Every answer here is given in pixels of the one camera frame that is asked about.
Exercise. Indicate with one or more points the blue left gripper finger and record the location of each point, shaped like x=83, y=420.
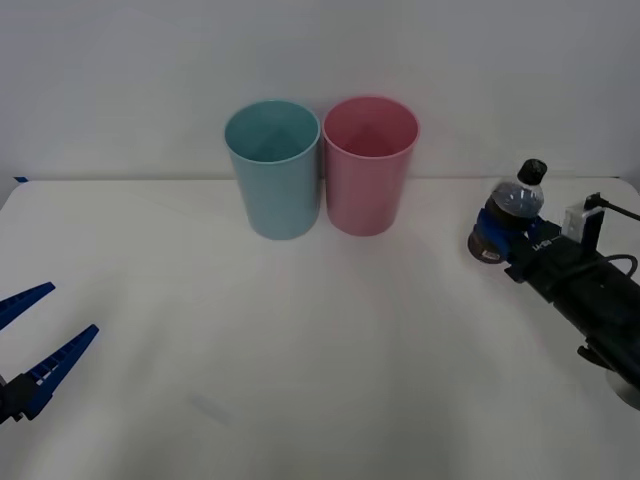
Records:
x=25, y=302
x=55, y=372

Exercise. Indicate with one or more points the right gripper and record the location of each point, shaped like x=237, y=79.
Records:
x=555, y=260

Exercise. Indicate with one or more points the dark drink bottle black cap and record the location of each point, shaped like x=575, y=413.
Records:
x=520, y=198

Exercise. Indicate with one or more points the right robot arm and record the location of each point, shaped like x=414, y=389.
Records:
x=600, y=315

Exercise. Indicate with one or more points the pink plastic bin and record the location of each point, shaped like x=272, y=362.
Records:
x=362, y=200

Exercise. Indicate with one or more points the pale blue plastic bin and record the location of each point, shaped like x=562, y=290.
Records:
x=280, y=200

